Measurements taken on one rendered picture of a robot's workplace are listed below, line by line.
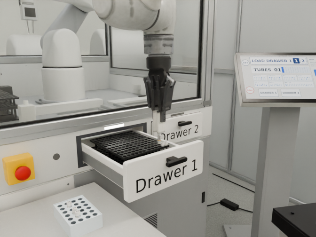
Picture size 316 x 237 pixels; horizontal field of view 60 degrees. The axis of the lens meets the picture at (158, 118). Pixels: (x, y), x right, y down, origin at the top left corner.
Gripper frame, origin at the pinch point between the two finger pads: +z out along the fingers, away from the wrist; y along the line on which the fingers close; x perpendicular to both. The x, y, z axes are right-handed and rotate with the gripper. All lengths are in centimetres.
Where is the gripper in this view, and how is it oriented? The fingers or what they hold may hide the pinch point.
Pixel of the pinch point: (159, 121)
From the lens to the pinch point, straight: 86.9
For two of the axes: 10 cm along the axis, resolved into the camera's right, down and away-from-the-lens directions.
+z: 0.1, 9.7, 2.2
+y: 6.4, 1.7, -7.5
